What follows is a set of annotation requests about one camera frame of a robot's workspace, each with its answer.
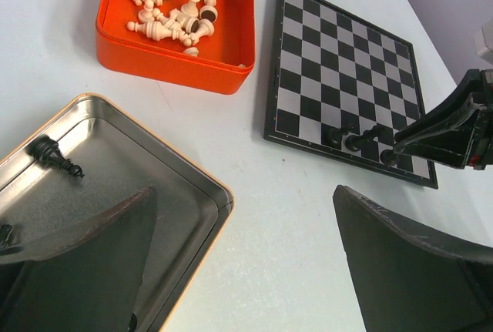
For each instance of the black and white chessboard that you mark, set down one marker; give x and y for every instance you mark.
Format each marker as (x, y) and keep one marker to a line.
(332, 68)

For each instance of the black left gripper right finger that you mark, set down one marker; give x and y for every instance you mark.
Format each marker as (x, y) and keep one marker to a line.
(411, 277)

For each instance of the gold metal tin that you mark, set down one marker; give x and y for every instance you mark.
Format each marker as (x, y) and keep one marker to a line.
(119, 157)

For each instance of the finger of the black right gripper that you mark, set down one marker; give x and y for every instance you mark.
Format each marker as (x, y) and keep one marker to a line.
(444, 134)

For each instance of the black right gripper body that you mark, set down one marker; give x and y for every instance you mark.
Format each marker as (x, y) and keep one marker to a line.
(476, 131)

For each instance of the black chess piece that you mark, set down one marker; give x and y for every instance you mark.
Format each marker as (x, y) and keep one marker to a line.
(389, 157)
(355, 143)
(333, 136)
(47, 152)

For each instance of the red plastic tray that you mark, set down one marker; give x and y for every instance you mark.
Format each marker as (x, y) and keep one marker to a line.
(203, 44)

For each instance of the black chess piece in tin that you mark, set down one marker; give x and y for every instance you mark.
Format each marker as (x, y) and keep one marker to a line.
(47, 152)

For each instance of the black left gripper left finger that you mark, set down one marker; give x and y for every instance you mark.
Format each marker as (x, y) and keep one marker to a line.
(83, 278)

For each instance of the pile of white chess pieces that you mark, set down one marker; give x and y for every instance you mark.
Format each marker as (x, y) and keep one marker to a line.
(186, 24)

